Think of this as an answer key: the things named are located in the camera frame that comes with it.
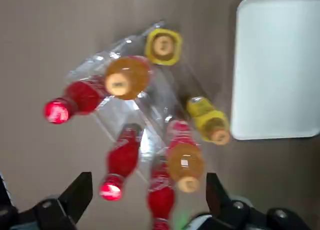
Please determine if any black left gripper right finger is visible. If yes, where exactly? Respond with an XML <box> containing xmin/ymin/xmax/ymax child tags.
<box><xmin>205</xmin><ymin>172</ymin><xmax>312</xmax><ymax>230</ymax></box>

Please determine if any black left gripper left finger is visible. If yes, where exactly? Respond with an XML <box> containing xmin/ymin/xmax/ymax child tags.
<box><xmin>0</xmin><ymin>172</ymin><xmax>94</xmax><ymax>230</ymax></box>

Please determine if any red cola bottle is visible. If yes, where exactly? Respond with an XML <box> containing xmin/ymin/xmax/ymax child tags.
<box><xmin>43</xmin><ymin>79</ymin><xmax>107</xmax><ymax>125</ymax></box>
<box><xmin>146</xmin><ymin>160</ymin><xmax>177</xmax><ymax>230</ymax></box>
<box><xmin>99</xmin><ymin>124</ymin><xmax>145</xmax><ymax>201</ymax></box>

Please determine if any white rectangular tray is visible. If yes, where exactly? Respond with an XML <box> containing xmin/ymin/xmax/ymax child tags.
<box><xmin>229</xmin><ymin>0</ymin><xmax>320</xmax><ymax>141</ymax></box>

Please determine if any clear acrylic bottle shelf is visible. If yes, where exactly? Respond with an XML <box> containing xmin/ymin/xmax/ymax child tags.
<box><xmin>63</xmin><ymin>20</ymin><xmax>223</xmax><ymax>186</ymax></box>

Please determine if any orange tea bottle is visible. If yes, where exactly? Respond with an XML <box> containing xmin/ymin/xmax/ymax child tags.
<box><xmin>104</xmin><ymin>55</ymin><xmax>153</xmax><ymax>101</ymax></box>
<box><xmin>164</xmin><ymin>119</ymin><xmax>205</xmax><ymax>194</ymax></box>

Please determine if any yellow drink bottle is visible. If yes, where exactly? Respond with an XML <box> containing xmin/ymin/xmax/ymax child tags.
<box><xmin>186</xmin><ymin>96</ymin><xmax>231</xmax><ymax>145</ymax></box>
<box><xmin>144</xmin><ymin>27</ymin><xmax>183</xmax><ymax>66</ymax></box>

